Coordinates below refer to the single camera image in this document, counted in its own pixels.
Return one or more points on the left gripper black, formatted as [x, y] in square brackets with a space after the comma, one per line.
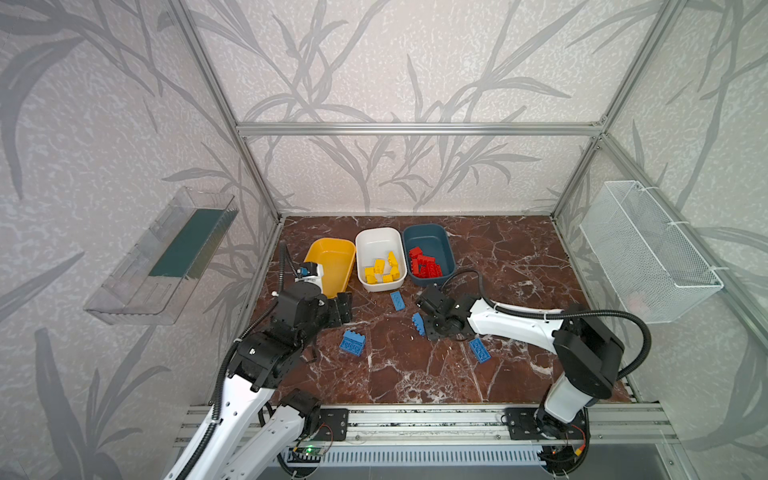
[336, 309]

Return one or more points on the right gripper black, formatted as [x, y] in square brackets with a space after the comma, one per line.
[434, 315]

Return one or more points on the blue lego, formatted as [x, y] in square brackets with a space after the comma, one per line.
[418, 322]
[397, 300]
[479, 350]
[353, 343]

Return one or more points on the red lego cluster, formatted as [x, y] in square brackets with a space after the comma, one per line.
[423, 266]

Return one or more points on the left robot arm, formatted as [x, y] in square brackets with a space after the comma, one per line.
[253, 368]

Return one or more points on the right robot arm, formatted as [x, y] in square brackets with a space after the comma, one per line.
[588, 352]

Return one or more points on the yellow plastic bin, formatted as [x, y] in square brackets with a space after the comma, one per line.
[337, 257]

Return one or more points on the dark teal plastic bin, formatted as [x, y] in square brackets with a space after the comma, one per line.
[434, 241]

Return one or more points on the white plastic bin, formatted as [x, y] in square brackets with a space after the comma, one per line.
[376, 243]

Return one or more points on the green circuit board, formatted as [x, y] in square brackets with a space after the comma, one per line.
[306, 454]

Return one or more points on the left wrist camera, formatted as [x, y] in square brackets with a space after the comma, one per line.
[310, 272]

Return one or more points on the clear acrylic wall shelf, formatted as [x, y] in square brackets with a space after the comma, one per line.
[153, 282]

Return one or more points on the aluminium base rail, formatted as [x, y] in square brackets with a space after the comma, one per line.
[484, 424]

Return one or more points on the white wire mesh basket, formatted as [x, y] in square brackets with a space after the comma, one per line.
[653, 267]

